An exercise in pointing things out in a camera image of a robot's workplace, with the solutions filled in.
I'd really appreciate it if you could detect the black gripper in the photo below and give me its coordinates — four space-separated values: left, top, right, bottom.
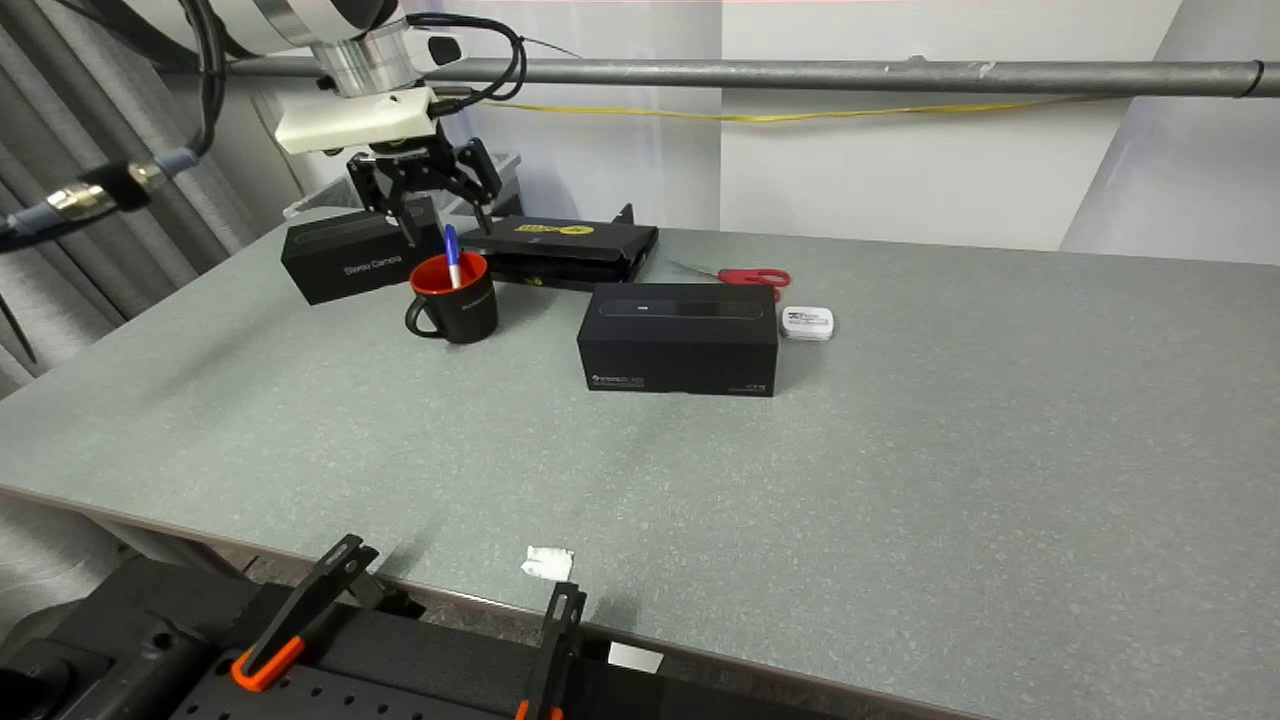
344 125 509 261

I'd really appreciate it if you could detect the blue and white pen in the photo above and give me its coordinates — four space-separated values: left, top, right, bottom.
434 220 468 290

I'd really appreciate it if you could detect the black mug red inside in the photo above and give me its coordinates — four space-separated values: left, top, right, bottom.
400 249 504 348

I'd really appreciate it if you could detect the black box white lettering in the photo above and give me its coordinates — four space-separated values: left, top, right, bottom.
281 208 445 307

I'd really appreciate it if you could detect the black box yellow logo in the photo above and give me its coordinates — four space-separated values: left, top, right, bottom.
476 199 665 290

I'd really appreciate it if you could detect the white tape piece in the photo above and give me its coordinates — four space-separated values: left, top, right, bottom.
517 541 581 588

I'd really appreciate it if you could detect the black orange clamp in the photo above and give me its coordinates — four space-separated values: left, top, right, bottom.
222 532 383 700
512 579 591 720

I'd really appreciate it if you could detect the grey horizontal metal pipe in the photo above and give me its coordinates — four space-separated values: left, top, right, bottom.
220 53 1280 99

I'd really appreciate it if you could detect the black perforated board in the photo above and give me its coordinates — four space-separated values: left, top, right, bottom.
0 552 971 720

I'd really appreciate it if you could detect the white label sticker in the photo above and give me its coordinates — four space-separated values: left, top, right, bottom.
604 634 666 680

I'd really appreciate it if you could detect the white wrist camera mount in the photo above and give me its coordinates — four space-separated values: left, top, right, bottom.
270 88 448 160

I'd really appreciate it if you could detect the black looped wrist cable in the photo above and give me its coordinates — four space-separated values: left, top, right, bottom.
400 8 532 120

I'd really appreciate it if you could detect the black camera-print box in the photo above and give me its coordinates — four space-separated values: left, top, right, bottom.
577 278 783 398

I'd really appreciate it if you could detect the black cable with metal connector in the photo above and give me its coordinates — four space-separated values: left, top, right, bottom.
0 0 230 261

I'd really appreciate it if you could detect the yellow cable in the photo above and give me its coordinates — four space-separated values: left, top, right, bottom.
499 92 1139 134

